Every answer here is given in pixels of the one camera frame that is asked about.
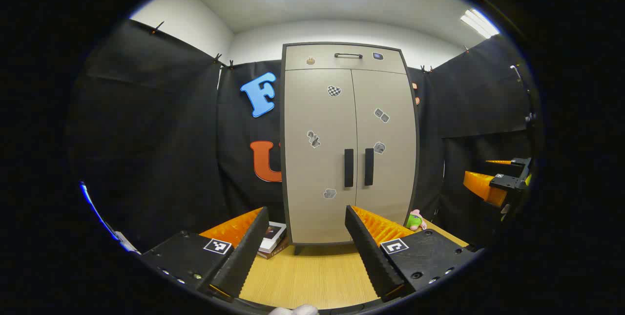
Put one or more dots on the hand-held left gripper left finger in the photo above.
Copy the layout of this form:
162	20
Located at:
241	256

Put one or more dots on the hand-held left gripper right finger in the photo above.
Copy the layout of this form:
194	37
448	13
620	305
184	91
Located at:
371	256

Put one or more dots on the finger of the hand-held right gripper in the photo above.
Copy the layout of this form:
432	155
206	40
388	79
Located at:
483	185
520	161

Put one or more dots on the grey door with dice stickers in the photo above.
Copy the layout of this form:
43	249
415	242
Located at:
390	134

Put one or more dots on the grey double-door shoe cabinet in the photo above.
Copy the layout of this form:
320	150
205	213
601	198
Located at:
283	158

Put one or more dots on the grey door with checkered sticker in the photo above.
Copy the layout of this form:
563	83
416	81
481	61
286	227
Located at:
302	110

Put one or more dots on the grey cabinet drawer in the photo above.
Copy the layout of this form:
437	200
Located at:
322	63

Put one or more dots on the brown book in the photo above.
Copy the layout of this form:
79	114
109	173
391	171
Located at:
274	254

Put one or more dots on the white picture book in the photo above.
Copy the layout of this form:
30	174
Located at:
273	234

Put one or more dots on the pink and green plush toy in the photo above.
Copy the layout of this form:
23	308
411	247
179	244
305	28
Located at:
415	220

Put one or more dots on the small pale object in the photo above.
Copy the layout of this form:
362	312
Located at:
128	244

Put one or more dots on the small ceiling light panel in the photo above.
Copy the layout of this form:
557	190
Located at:
479	23

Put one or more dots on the black backdrop cloth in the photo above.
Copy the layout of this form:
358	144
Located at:
161	134

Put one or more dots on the computer monitor screen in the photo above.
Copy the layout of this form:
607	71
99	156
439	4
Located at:
97	215

